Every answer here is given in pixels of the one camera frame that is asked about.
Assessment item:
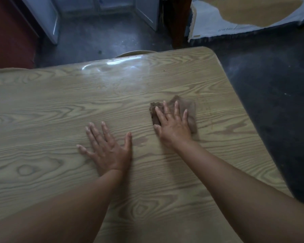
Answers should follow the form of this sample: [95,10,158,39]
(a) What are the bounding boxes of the person's left hand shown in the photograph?
[76,121,133,176]

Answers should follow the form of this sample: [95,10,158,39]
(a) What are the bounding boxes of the white sheet with tan patch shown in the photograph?
[187,0,304,43]

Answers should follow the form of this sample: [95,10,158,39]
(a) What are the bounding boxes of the person's left forearm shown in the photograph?
[0,169,125,243]

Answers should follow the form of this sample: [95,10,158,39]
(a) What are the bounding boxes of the person's right forearm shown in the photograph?
[172,139,304,243]

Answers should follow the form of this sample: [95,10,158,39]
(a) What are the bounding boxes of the tan chair back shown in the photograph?
[115,50,155,58]

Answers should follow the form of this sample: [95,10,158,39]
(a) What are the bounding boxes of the red-brown wooden furniture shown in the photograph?
[0,0,40,72]

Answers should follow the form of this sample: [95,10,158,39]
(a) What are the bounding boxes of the dark wooden post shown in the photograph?
[164,0,193,49]

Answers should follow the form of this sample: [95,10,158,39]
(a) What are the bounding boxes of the brown cleaning cloth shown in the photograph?
[149,95,200,140]

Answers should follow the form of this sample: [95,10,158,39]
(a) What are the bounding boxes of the white cabinet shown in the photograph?
[134,0,160,32]

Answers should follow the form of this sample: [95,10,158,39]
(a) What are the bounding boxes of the person's right hand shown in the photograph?
[153,100,193,150]

